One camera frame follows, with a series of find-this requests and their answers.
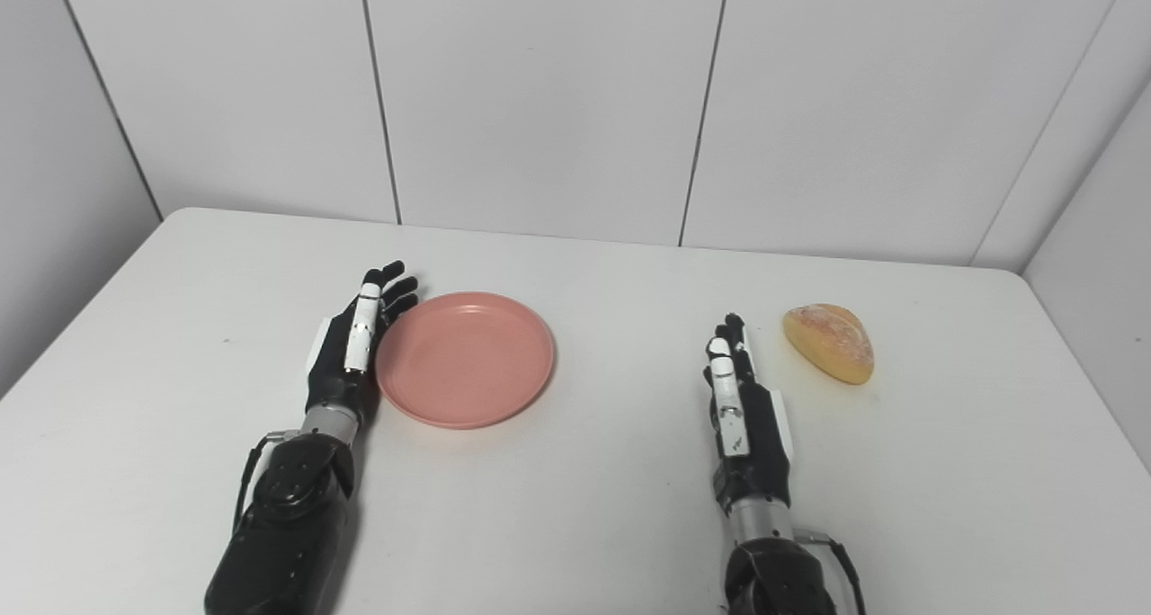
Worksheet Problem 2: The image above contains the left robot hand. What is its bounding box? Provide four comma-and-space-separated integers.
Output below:
304, 261, 420, 418

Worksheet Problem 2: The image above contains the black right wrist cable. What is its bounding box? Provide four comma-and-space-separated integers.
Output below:
793, 529, 868, 615

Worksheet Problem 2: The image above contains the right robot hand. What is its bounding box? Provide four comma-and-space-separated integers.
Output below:
701, 313, 796, 513

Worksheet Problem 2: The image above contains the bread roll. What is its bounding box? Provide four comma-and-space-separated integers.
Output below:
782, 303, 875, 386

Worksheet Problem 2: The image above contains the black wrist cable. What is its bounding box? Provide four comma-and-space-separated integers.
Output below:
232, 430, 299, 535
793, 529, 868, 615

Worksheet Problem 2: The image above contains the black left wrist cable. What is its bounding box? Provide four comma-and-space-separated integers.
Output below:
232, 430, 299, 535

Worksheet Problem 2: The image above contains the pink plate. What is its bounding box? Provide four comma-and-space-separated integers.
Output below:
375, 291, 556, 431

